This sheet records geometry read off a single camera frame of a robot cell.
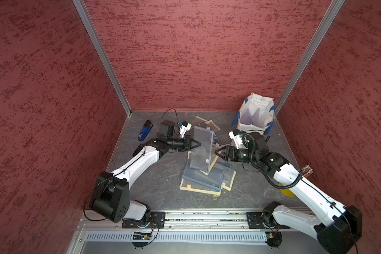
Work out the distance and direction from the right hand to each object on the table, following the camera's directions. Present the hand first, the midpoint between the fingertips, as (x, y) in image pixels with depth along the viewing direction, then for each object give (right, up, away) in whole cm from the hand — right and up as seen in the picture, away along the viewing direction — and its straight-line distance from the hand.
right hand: (219, 156), depth 74 cm
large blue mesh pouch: (-1, -15, +13) cm, 20 cm away
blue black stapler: (-45, +12, +33) cm, 57 cm away
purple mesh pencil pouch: (+32, +20, +35) cm, 51 cm away
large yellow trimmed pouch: (-16, -18, +10) cm, 26 cm away
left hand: (-9, +4, +3) cm, 11 cm away
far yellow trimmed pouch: (-8, +18, +39) cm, 43 cm away
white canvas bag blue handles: (+28, +31, +30) cm, 51 cm away
